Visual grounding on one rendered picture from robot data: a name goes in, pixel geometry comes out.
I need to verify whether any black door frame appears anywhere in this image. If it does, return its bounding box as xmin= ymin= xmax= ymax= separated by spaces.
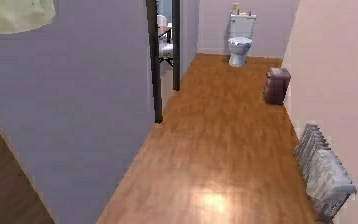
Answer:
xmin=145 ymin=0 xmax=182 ymax=124

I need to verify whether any brown wooden table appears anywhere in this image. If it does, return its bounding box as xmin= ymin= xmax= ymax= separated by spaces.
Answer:
xmin=157 ymin=25 xmax=173 ymax=44

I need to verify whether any white chair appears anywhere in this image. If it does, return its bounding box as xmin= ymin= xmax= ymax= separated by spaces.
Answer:
xmin=158 ymin=41 xmax=174 ymax=68

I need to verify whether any grey towel rack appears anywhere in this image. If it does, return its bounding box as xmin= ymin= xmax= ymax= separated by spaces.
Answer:
xmin=292 ymin=123 xmax=358 ymax=224

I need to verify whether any white toilet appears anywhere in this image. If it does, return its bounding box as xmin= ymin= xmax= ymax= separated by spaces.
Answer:
xmin=227 ymin=13 xmax=258 ymax=69

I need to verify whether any dark red waste bin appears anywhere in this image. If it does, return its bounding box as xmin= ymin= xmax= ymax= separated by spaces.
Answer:
xmin=263 ymin=67 xmax=292 ymax=106

